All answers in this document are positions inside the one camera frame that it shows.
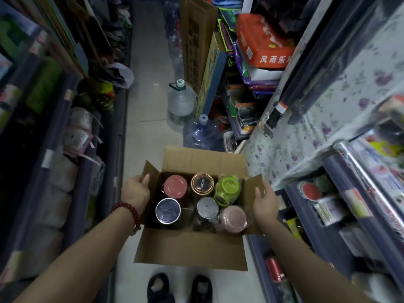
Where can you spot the person's right forearm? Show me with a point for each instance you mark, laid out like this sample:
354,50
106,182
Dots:
309,268

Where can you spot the pile of white wrapped packages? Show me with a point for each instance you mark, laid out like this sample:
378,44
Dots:
75,160

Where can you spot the person's left forearm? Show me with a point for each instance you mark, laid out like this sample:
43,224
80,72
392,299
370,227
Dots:
79,261

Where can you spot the purple plastic package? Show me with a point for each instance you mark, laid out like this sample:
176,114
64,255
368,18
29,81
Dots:
255,77

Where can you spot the person's right hand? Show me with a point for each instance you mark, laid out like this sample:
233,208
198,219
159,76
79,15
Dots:
267,206

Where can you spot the jar with grey lid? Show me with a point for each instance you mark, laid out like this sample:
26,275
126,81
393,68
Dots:
207,208

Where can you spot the red round lid in wrap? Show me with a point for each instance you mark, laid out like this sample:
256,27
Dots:
311,191

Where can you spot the person's left thumb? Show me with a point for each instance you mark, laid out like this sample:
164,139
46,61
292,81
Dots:
145,180

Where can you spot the person's right black slipper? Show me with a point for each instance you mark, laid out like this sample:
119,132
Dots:
201,290

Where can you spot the flat blue-edged colourful box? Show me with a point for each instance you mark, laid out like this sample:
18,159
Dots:
210,75

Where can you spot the floral plastic tablecloth roll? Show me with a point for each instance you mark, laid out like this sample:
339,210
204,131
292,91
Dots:
331,104

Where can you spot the person's black slipper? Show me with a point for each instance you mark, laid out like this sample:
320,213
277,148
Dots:
159,288
201,290

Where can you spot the person's right thumb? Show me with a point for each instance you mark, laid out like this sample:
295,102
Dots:
258,192

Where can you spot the jar with blue steel-rimmed lid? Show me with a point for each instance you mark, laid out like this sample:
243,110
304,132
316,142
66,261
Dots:
168,211

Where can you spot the orange plastic package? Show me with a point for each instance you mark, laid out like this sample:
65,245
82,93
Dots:
262,42

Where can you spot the dark plastic sheet roll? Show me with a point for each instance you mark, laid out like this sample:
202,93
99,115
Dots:
318,59

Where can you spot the jar with clear orange-rimmed lid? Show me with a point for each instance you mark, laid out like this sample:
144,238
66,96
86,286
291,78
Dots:
202,183

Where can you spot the white plastic bag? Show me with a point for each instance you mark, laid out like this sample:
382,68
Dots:
120,75

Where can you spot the jar with red lid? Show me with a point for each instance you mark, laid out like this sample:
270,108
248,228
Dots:
175,186

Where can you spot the person's left hand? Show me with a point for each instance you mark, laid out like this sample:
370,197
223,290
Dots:
135,194

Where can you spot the cardboard box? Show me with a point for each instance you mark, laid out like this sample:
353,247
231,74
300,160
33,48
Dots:
189,246

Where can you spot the green plastic cup in wrap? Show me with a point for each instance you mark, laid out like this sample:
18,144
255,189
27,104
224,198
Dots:
227,189

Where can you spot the yellow and red toy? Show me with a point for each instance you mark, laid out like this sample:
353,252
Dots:
104,93

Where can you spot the tall brown cardboard carton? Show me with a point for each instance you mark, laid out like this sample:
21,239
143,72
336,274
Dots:
196,40

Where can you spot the pink plastic cup in wrap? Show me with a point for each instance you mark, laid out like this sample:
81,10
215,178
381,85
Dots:
233,219

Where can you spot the person's left black slipper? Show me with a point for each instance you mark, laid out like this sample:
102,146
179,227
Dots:
159,288

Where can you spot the blue water cooler bottle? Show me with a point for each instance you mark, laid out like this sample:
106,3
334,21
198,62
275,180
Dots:
200,134

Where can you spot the blue shelf rack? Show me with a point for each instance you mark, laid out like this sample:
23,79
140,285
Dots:
341,230
47,148

